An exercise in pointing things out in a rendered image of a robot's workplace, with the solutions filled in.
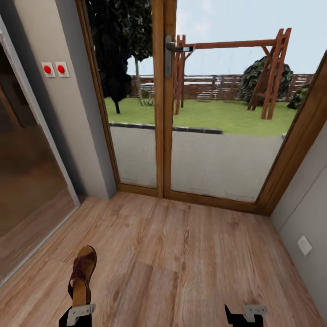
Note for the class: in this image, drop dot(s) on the electric switch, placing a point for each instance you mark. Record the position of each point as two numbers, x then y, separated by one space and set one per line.
62 69
48 69

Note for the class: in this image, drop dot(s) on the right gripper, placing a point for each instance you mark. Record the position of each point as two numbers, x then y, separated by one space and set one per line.
240 321

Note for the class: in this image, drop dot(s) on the door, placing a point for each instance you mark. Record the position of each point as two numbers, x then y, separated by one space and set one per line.
210 102

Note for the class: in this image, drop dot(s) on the wall socket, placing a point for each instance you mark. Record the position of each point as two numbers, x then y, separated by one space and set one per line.
304 245

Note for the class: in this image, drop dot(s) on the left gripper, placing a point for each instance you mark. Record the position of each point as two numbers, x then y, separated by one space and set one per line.
83 321

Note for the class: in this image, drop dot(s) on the sandal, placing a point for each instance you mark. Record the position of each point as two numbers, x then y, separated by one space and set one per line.
83 267

